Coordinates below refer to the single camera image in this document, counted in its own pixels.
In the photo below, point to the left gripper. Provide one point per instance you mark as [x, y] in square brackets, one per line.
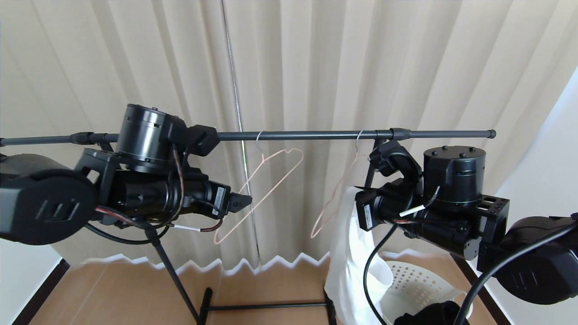
[189, 198]

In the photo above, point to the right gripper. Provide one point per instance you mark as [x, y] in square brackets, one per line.
[433, 225]

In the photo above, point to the black garment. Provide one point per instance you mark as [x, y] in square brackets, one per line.
[429, 316]

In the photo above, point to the pink clothes hanger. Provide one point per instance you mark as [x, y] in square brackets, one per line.
[280, 182]
[336, 192]

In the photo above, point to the white printed t-shirt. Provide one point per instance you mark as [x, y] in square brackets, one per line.
[352, 271]

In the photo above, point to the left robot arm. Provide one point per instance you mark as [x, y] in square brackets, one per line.
[45, 198]

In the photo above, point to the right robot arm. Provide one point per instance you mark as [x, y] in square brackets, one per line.
[533, 262]

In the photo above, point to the white laundry basket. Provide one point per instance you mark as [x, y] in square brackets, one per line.
[415, 284]

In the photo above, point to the black clothes rack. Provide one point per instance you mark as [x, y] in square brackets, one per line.
[316, 134]

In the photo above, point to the beige curtain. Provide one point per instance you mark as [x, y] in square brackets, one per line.
[316, 54]

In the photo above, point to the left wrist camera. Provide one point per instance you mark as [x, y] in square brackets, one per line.
[203, 140]

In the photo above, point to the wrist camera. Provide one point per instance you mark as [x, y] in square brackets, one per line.
[397, 162]
[203, 140]

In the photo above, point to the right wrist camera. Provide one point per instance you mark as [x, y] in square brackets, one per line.
[397, 162]

